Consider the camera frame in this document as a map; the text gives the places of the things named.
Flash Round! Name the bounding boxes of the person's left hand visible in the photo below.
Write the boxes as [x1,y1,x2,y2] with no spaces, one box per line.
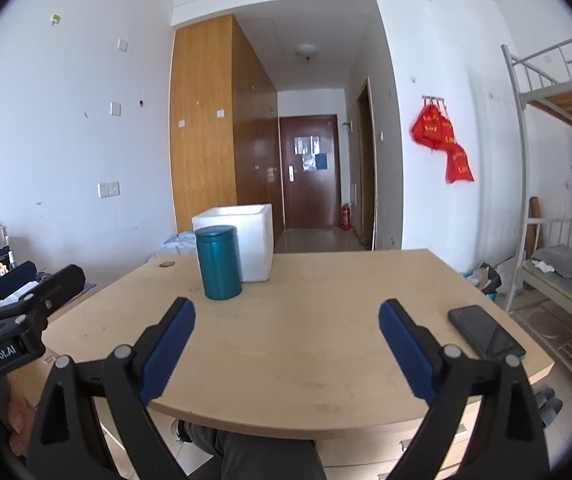
[7,376,36,437]

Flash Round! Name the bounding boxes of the black smartphone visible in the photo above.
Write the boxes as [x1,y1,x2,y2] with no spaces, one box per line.
[448,304,526,362]

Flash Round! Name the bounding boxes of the light blue cloth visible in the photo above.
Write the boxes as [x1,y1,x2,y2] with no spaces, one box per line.
[160,231,196,255]

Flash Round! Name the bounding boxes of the teal cylindrical canister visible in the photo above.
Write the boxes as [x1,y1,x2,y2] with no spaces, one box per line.
[195,226,243,301]

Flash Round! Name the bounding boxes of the white foam box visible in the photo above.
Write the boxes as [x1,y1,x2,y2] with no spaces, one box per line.
[192,204,274,283]

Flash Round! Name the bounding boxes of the wooden wardrobe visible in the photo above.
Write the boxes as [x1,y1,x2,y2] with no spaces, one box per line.
[169,14,284,235]

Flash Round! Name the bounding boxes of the red fire extinguisher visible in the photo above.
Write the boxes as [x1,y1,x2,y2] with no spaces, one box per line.
[340,204,352,231]

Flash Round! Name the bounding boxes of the dark brown entrance door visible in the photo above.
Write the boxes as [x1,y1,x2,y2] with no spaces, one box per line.
[280,115,340,230]

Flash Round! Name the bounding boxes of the red hanging bags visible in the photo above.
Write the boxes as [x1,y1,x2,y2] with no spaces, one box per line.
[411,98,475,184]

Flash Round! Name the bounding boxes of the ceiling lamp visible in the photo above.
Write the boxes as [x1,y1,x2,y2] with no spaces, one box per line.
[295,44,318,63]

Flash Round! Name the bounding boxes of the metal bunk bed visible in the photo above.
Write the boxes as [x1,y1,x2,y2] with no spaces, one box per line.
[501,38,572,376]

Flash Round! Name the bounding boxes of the double wall switch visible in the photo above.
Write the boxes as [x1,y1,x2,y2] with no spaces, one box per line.
[97,181,120,198]

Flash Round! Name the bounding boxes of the side door frame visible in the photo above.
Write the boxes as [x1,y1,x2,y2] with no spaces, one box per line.
[356,78,377,250]

